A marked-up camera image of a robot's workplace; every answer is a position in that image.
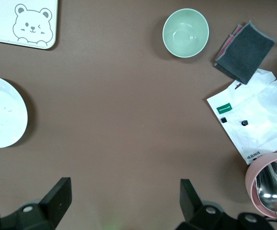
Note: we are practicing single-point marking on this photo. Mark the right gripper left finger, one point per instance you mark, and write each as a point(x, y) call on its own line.
point(45, 206)

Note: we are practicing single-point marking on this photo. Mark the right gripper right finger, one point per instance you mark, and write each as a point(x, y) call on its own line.
point(193, 208)

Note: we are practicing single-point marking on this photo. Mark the white round plate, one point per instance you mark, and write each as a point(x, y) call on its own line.
point(2, 112)

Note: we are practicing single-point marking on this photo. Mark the pink bowl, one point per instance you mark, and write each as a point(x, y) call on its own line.
point(253, 182)

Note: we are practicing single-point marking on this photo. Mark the metal spoon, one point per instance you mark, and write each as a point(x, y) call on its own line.
point(272, 196)

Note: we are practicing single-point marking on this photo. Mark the small black piece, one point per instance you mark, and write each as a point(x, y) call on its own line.
point(244, 123)
point(223, 120)

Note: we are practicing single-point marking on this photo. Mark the white plastic bag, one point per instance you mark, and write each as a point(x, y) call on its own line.
point(255, 112)

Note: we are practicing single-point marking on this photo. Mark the grey and pink folded cloth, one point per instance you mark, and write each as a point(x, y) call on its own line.
point(246, 52)

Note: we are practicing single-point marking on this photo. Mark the pale green bowl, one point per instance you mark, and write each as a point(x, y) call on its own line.
point(186, 33)

